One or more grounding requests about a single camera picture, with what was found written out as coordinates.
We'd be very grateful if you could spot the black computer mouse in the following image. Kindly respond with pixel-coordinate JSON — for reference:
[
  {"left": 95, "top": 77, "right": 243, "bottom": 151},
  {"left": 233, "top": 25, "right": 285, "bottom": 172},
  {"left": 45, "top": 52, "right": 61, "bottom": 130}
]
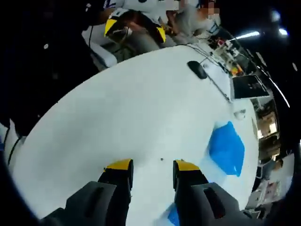
[{"left": 187, "top": 60, "right": 208, "bottom": 80}]

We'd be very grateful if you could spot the blue plastic bin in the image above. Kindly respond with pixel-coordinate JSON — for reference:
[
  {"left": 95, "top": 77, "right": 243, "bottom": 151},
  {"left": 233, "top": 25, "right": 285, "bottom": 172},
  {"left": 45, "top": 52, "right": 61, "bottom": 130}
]
[
  {"left": 164, "top": 202, "right": 183, "bottom": 226},
  {"left": 208, "top": 121, "right": 246, "bottom": 177}
]

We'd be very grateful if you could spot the white laptop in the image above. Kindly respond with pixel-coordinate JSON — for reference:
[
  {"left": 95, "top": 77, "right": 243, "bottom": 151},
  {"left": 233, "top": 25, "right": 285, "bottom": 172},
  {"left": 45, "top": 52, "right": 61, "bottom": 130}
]
[{"left": 206, "top": 63, "right": 270, "bottom": 102}]

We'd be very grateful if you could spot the grey crumpled object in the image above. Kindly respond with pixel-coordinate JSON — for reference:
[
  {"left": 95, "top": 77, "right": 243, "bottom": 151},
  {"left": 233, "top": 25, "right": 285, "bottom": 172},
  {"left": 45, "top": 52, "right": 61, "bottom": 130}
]
[{"left": 234, "top": 108, "right": 247, "bottom": 120}]

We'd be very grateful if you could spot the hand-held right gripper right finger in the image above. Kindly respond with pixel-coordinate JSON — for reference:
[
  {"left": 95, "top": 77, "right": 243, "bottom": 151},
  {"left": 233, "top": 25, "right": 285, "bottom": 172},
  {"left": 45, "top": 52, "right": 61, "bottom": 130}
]
[{"left": 173, "top": 159, "right": 243, "bottom": 226}]

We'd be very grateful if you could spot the person's dark clothing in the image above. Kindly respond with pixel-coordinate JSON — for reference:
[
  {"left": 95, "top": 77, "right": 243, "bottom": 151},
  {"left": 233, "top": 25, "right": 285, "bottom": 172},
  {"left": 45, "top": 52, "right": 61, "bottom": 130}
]
[{"left": 0, "top": 0, "right": 123, "bottom": 132}]

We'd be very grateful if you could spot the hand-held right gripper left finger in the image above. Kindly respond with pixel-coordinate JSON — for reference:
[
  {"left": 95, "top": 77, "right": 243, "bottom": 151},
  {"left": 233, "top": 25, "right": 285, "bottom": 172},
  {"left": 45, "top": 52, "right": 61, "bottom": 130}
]
[{"left": 41, "top": 159, "right": 135, "bottom": 226}]

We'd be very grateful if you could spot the mouse cable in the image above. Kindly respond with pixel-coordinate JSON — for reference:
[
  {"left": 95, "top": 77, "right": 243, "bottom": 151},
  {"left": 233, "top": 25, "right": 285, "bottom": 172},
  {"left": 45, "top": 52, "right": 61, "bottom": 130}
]
[{"left": 199, "top": 50, "right": 233, "bottom": 65}]

